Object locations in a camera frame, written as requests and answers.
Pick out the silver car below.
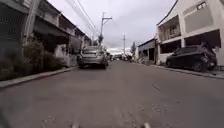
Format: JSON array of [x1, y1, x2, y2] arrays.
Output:
[[77, 45, 110, 70]]

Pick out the thin utility pole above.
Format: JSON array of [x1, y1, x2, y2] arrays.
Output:
[[122, 32, 127, 56]]

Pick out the tree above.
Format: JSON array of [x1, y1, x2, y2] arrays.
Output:
[[130, 41, 138, 59]]

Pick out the grey asphalt road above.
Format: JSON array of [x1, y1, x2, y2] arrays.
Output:
[[0, 59, 224, 128]]

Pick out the low building with dark roof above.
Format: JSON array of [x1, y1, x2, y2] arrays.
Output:
[[135, 37, 158, 65]]

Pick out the utility pole with crossarm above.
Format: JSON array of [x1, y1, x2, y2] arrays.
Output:
[[99, 11, 114, 47]]

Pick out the row of grey houses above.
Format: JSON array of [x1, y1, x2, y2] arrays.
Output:
[[0, 0, 94, 73]]

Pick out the row of potted bushes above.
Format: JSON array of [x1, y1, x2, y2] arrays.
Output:
[[0, 39, 73, 81]]

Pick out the dark blue car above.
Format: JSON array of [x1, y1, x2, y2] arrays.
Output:
[[165, 44, 218, 73]]

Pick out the grey concrete sidewalk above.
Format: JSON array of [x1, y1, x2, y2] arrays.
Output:
[[0, 65, 80, 89]]

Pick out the white two-storey building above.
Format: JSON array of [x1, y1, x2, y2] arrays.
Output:
[[155, 0, 224, 68]]

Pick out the grey concrete utility pole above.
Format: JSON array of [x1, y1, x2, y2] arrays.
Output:
[[21, 0, 42, 48]]

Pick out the overhead wires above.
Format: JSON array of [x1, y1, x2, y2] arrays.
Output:
[[64, 0, 116, 39]]

